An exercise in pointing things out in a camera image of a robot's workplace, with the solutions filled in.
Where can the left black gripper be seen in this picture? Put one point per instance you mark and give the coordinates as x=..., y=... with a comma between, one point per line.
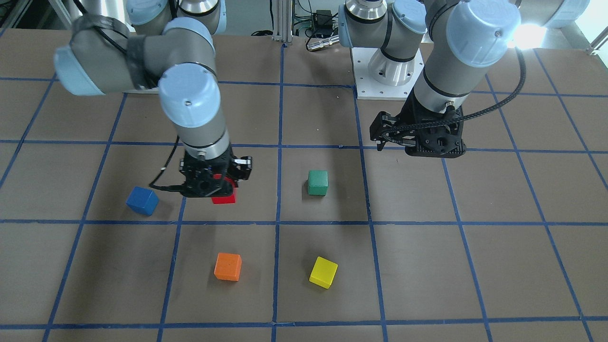
x=404, y=121

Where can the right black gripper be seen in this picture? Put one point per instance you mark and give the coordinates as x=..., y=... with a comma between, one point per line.
x=242, y=166

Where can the red block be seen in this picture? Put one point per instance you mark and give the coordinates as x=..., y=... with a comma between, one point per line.
x=227, y=194

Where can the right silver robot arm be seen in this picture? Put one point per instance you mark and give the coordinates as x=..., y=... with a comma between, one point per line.
x=172, y=51

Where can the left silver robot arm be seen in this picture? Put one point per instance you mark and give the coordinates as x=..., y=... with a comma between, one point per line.
x=469, y=37

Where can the blue block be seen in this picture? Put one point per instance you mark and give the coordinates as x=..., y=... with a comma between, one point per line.
x=143, y=201

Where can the green block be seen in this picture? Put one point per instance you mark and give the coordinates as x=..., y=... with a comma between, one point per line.
x=317, y=182

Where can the orange block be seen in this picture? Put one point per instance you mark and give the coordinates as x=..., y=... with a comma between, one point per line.
x=228, y=267

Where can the yellow block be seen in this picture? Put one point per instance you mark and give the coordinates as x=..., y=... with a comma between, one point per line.
x=323, y=272

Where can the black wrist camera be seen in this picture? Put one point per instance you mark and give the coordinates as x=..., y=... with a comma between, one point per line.
x=241, y=168

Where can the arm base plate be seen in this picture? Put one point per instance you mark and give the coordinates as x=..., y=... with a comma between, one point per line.
x=378, y=78

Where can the aluminium frame post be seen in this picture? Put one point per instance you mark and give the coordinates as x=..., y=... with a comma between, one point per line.
x=282, y=21

